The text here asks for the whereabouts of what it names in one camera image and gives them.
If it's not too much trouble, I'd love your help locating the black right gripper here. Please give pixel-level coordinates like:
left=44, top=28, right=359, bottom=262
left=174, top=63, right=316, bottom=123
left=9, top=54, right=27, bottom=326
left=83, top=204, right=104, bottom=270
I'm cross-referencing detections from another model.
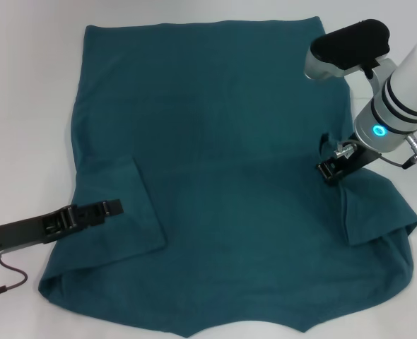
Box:
left=317, top=136, right=381, bottom=186

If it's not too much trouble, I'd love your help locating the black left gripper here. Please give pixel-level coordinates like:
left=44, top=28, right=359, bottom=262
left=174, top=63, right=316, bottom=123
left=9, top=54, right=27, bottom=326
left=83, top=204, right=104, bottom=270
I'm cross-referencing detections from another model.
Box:
left=0, top=198, right=124, bottom=254

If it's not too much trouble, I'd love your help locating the blue teal shirt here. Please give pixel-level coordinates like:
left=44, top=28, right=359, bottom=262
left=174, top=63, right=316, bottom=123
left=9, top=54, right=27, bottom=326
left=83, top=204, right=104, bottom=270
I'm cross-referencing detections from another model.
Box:
left=37, top=16, right=417, bottom=336

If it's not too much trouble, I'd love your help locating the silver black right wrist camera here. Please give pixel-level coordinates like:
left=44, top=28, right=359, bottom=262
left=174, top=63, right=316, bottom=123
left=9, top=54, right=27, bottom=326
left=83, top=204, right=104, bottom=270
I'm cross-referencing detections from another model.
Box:
left=303, top=19, right=392, bottom=82

